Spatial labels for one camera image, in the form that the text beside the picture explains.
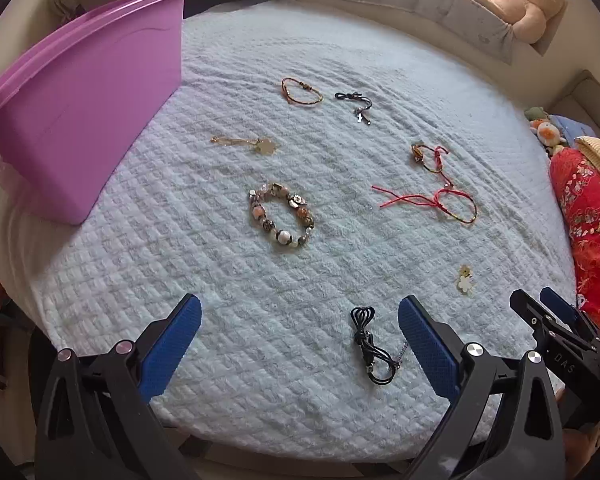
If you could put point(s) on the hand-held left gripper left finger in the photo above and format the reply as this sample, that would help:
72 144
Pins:
172 332

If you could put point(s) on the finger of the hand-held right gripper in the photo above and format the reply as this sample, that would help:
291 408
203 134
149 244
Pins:
526 310
557 305

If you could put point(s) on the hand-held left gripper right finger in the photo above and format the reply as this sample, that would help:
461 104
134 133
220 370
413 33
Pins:
427 345

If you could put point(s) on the purple plastic storage bin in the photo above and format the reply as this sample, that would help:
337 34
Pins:
80 110

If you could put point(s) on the person's right hand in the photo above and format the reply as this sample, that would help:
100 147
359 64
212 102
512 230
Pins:
580 452

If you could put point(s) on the small white flower charm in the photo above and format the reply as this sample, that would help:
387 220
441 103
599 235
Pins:
465 282

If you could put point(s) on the red floral quilt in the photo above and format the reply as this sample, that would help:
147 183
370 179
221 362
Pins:
592 230

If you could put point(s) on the light blue quilted blanket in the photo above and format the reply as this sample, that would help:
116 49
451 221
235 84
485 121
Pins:
300 260

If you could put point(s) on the white and orange plush toy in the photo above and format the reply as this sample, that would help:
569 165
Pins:
547 132

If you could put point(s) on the blue cloth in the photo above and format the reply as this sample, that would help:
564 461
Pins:
575 129

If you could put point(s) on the green plush toy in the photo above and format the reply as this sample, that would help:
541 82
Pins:
534 112

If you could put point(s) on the beige teddy bear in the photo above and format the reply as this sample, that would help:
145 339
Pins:
527 2

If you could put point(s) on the grey padded window cushion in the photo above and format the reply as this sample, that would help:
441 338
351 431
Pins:
430 5

